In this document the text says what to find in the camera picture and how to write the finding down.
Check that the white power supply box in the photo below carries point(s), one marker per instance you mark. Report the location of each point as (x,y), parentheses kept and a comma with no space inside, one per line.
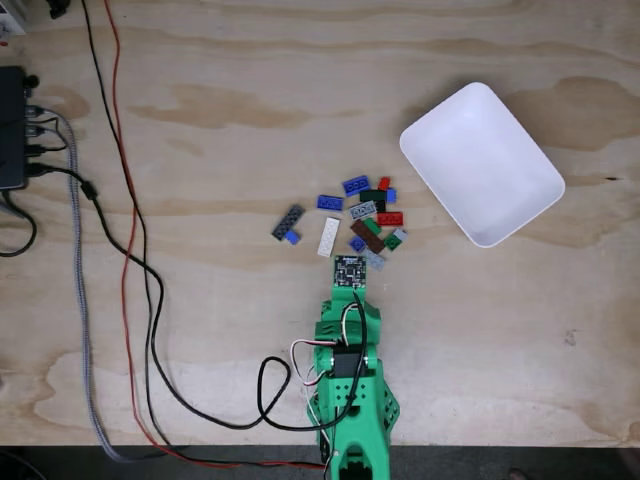
(10,15)

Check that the dark green lego brick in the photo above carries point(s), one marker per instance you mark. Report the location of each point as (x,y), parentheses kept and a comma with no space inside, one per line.
(371,195)

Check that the blue square lego brick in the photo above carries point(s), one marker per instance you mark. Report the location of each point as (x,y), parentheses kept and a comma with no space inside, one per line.
(357,243)

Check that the light grey lego plate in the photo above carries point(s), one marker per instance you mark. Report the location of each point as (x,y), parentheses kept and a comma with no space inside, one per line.
(376,259)

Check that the small light grey lego brick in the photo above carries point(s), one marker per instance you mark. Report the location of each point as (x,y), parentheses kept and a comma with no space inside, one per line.
(401,234)

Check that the small red lego brick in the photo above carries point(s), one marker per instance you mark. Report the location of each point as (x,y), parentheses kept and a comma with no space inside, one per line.
(384,183)

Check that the white plastic bin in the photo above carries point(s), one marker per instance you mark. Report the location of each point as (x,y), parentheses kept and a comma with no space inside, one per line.
(480,165)

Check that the black usb hub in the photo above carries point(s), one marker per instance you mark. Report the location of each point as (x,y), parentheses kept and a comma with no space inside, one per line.
(10,130)

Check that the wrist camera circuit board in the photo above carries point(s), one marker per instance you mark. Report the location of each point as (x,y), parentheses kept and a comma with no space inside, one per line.
(350,271)

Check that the dark grey long lego plate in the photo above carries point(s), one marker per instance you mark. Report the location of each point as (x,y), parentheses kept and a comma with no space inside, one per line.
(288,220)

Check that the green square lego brick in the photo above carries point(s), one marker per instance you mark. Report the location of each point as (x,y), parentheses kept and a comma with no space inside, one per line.
(392,242)

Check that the blue lego plate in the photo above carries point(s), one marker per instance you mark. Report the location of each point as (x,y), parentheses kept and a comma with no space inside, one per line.
(356,185)
(330,202)

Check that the red upturned lego brick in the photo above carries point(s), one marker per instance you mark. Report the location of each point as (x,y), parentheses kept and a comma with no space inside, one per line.
(390,218)

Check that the black round knob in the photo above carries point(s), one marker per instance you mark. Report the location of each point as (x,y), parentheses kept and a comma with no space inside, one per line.
(31,80)

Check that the grey upturned lego brick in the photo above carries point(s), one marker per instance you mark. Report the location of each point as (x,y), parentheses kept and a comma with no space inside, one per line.
(363,210)

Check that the small blue lego brick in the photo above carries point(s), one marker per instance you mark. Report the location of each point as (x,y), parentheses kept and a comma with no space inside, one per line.
(292,237)
(391,195)

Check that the black clamp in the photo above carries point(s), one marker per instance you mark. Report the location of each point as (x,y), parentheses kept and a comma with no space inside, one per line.
(57,7)

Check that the small black lego brick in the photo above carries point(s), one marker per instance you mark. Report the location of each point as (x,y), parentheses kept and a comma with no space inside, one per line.
(381,206)

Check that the white long lego plate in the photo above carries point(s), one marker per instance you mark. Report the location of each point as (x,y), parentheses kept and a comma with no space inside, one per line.
(328,236)

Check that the green narrow lego brick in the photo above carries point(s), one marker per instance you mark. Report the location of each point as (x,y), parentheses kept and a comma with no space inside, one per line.
(370,225)

